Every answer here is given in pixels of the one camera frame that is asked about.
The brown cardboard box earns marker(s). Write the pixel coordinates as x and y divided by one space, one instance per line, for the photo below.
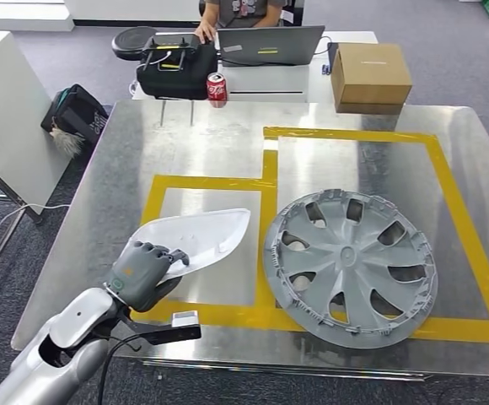
370 67

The small yellow tape rectangle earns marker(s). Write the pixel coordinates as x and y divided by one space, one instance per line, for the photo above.
206 183

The white desk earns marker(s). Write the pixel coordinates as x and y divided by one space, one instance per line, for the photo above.
269 84

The white curved plastic part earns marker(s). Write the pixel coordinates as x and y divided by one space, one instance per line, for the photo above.
206 235

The steel table with white panel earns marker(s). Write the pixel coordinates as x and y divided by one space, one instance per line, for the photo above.
8 112

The red drink can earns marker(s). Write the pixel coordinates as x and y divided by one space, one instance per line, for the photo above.
216 89

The person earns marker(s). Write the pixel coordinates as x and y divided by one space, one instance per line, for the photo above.
236 14

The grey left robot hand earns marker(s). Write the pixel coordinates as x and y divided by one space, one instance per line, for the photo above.
139 274

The grey laptop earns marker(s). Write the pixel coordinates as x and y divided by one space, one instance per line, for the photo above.
269 44

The black bag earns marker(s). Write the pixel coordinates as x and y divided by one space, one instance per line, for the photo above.
75 114

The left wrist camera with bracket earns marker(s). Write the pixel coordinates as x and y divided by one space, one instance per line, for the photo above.
186 320

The steel workbench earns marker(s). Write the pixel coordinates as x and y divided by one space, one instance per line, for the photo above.
101 167

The white low platform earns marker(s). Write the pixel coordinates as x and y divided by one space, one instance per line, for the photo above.
17 22

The black remote controller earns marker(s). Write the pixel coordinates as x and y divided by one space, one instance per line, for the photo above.
173 42

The grey wheel hubcap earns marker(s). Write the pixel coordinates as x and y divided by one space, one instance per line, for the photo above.
348 257

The black carry case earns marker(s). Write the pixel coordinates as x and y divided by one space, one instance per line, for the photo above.
173 84

